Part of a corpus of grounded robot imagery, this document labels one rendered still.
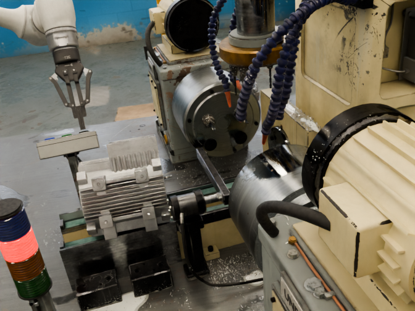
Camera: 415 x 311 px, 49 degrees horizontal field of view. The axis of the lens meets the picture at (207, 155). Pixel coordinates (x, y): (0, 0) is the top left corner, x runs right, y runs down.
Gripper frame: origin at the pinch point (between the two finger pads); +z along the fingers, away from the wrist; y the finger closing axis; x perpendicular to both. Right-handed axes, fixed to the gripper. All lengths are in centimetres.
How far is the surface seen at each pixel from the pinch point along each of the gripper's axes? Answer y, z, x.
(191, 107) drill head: 31.9, 4.0, -7.9
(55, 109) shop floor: -37, -40, 325
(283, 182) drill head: 37, 25, -59
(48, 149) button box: -10.5, 7.4, -3.5
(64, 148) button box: -6.2, 8.0, -3.5
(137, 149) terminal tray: 12.8, 12.6, -29.4
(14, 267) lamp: -14, 28, -56
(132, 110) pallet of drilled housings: 30, -18, 249
